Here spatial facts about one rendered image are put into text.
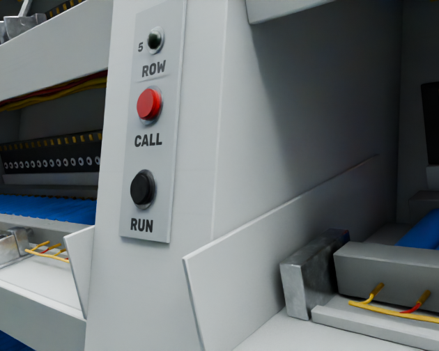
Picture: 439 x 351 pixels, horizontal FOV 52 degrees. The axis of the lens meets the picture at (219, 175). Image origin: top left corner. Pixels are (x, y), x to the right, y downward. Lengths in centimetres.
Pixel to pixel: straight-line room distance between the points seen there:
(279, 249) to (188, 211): 5
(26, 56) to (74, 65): 7
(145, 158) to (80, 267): 8
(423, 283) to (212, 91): 13
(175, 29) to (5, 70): 24
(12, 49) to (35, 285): 20
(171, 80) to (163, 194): 6
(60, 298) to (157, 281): 11
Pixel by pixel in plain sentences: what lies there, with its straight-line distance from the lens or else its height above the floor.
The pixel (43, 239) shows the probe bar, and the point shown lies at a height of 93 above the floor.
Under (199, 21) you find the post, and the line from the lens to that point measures 23.
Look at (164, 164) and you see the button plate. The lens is 22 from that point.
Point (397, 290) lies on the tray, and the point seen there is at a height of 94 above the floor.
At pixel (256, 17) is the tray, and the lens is 22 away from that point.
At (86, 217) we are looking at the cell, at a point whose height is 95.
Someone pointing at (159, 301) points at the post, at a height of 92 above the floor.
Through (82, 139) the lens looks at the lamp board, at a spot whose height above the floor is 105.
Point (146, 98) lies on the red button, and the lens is 23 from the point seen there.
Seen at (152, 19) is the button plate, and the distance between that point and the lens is 25.
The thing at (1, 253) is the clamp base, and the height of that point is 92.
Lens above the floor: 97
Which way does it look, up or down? 4 degrees up
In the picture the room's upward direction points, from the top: 4 degrees clockwise
